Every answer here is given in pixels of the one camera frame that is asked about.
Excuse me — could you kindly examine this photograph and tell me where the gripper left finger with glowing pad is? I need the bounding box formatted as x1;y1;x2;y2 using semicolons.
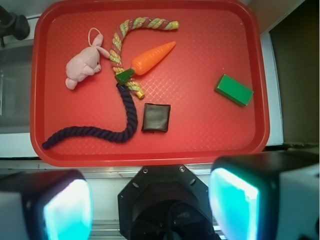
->
0;169;94;240

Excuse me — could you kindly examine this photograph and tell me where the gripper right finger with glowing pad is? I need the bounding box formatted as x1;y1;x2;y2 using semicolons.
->
208;150;320;240

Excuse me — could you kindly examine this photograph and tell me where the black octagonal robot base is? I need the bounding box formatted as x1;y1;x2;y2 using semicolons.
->
117;165;221;240

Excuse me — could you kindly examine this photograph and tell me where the green rectangular block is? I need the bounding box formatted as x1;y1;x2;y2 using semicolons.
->
214;74;254;107

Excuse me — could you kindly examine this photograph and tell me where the red plastic tray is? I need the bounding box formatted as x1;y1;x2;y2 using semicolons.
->
30;0;270;167

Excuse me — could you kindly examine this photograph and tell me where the black square pouch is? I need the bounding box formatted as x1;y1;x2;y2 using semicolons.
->
141;103;171;133

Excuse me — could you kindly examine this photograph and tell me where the pink plush bunny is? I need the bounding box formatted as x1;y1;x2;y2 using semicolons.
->
65;27;111;90

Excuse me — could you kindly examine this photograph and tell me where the orange toy carrot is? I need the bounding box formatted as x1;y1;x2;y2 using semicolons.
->
115;41;176;85

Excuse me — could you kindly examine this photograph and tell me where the black clamp knob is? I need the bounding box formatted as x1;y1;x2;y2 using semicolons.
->
0;5;30;48

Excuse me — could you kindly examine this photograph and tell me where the dark navy twisted rope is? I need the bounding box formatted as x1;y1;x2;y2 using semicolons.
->
41;83;138;151

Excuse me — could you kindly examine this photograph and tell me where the multicolour twisted rope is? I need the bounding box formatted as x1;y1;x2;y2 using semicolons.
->
109;16;181;99

